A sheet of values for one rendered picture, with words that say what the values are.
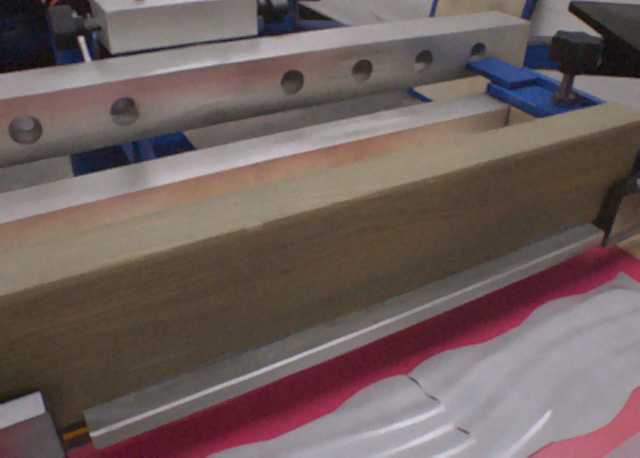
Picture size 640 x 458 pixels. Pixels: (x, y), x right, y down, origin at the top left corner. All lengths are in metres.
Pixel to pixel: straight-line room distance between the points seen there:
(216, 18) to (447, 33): 0.21
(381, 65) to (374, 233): 0.29
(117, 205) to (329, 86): 0.21
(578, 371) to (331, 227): 0.16
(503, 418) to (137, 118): 0.32
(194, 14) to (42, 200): 0.20
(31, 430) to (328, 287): 0.13
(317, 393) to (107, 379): 0.11
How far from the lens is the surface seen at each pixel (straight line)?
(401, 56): 0.54
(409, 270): 0.29
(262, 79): 0.47
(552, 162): 0.32
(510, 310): 0.36
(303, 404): 0.29
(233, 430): 0.28
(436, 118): 0.50
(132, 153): 0.69
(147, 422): 0.25
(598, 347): 0.35
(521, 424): 0.30
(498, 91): 0.56
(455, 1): 3.10
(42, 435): 0.24
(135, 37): 0.49
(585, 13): 1.20
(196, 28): 0.50
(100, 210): 0.39
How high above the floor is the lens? 1.19
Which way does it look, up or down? 34 degrees down
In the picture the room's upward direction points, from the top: 3 degrees clockwise
